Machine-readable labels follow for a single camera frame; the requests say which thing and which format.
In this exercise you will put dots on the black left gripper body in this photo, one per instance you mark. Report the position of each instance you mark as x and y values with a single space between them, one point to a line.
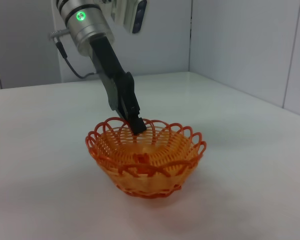
105 60

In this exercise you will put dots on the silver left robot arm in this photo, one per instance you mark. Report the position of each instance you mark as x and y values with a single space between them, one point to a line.
87 27

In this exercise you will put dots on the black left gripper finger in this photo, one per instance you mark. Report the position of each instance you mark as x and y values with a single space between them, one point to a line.
130 100
113 97

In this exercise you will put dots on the orange woven plastic basket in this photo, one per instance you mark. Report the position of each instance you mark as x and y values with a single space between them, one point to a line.
145 160

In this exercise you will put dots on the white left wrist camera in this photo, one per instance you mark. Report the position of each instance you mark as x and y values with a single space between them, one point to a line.
137 15

